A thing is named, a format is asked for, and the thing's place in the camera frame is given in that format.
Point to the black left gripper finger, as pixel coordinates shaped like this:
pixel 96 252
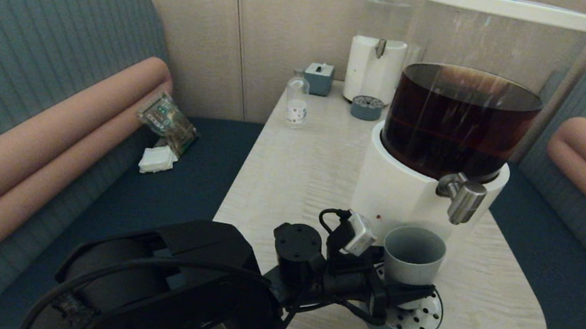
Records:
pixel 400 294
pixel 378 256

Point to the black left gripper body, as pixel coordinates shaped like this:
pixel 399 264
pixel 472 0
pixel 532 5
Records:
pixel 351 283

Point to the grey-blue plastic cup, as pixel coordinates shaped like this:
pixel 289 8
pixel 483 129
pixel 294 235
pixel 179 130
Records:
pixel 411 271

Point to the steel tap of tea dispenser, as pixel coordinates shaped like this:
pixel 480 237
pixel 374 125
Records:
pixel 466 200

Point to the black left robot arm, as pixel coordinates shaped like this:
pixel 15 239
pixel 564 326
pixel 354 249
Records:
pixel 203 254

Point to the large tea drink dispenser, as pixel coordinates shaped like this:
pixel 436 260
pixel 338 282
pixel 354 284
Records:
pixel 395 194

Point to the small blue drip tray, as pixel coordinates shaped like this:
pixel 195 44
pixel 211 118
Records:
pixel 365 111

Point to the small clear glass bottle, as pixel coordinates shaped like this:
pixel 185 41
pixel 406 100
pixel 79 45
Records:
pixel 296 108

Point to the small clear water dispenser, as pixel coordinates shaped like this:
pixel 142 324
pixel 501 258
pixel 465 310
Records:
pixel 371 74

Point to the small blue box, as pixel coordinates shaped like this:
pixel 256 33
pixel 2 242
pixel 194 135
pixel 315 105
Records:
pixel 318 81

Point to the steel tap of water dispenser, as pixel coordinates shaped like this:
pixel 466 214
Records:
pixel 380 48

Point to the white folded napkin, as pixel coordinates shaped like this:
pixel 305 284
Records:
pixel 157 159

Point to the green snack packet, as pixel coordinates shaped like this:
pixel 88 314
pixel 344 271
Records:
pixel 168 121

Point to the white lid of tea dispenser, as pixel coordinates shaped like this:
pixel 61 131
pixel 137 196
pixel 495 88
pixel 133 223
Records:
pixel 507 9

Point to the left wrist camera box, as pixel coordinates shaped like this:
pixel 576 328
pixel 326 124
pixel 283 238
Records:
pixel 359 237

